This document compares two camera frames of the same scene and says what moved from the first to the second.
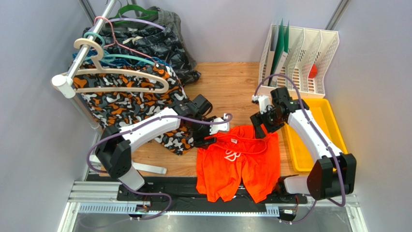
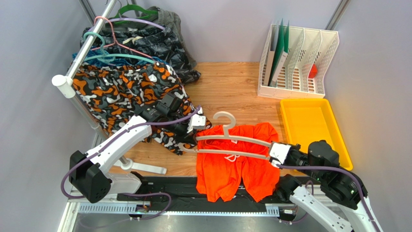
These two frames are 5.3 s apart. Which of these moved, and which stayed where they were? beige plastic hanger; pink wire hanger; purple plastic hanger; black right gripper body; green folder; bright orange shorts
Moved: beige plastic hanger; black right gripper body
Stayed: green folder; pink wire hanger; bright orange shorts; purple plastic hanger
